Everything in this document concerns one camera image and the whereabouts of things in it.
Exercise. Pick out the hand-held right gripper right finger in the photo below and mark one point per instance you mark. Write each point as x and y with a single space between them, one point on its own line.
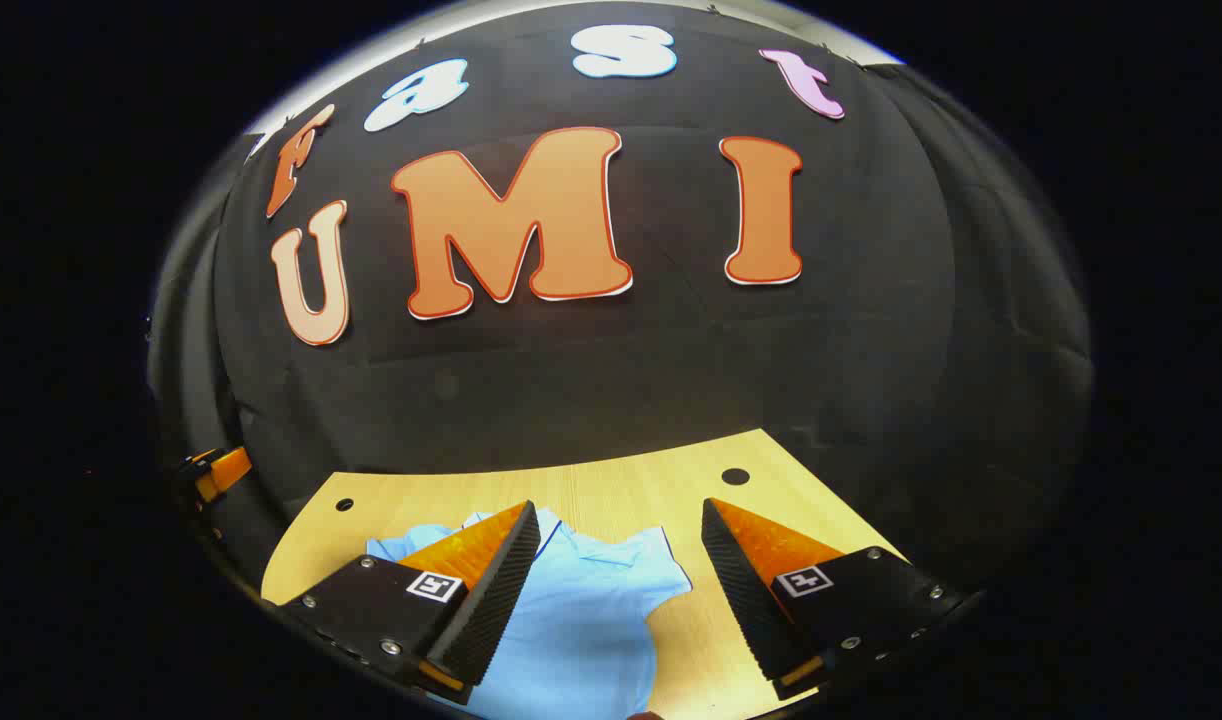
741 590

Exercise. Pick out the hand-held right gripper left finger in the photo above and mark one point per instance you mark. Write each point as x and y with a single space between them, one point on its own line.
496 585

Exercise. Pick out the light blue T-shirt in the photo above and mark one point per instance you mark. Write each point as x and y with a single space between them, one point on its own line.
591 620

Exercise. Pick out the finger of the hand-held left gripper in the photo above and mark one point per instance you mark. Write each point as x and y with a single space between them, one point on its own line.
221 472

